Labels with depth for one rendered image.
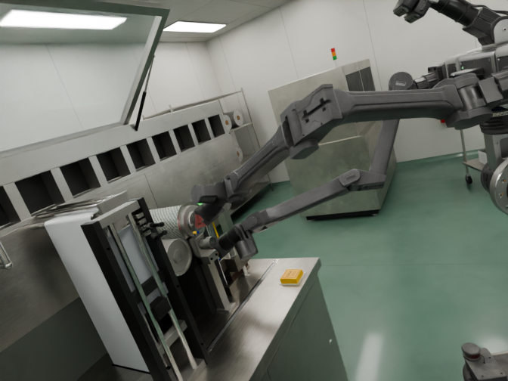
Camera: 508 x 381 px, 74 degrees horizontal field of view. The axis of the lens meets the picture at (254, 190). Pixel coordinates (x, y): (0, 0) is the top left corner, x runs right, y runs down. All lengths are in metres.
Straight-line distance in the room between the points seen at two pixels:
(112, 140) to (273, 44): 4.62
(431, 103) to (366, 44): 4.65
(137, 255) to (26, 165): 0.53
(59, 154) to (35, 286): 0.45
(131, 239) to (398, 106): 0.71
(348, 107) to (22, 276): 1.06
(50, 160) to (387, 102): 1.08
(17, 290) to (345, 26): 5.04
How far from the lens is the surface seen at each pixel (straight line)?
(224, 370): 1.10
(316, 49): 5.61
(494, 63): 1.10
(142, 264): 0.96
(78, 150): 1.41
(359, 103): 0.70
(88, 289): 1.19
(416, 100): 0.79
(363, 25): 5.45
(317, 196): 1.19
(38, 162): 1.33
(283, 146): 0.75
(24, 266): 1.28
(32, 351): 1.33
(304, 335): 1.39
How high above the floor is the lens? 1.59
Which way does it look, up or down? 14 degrees down
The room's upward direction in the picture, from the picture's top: 18 degrees counter-clockwise
